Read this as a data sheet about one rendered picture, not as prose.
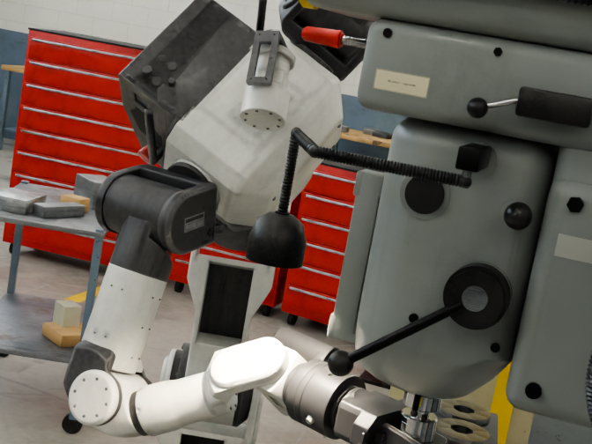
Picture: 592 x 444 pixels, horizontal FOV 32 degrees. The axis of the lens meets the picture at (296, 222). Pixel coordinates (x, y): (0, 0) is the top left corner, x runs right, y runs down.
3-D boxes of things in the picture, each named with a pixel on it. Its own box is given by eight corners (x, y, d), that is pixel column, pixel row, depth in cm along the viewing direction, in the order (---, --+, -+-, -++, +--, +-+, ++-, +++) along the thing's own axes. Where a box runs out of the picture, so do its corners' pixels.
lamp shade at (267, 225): (243, 249, 132) (251, 202, 131) (299, 257, 133) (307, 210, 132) (247, 262, 125) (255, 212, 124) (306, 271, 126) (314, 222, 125)
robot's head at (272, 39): (251, 108, 153) (236, 82, 146) (261, 58, 156) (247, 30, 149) (292, 109, 151) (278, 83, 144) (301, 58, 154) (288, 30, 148)
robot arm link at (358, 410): (371, 404, 125) (297, 370, 133) (356, 478, 127) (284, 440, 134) (428, 389, 135) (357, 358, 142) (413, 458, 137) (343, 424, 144)
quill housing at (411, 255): (333, 385, 120) (384, 112, 115) (374, 344, 140) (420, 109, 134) (495, 430, 115) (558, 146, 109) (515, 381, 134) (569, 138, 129)
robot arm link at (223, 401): (283, 371, 136) (192, 395, 140) (310, 401, 143) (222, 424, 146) (281, 329, 140) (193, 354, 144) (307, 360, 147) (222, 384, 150)
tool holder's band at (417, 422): (432, 432, 125) (432, 425, 125) (395, 421, 127) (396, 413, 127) (440, 421, 130) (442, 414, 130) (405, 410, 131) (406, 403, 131)
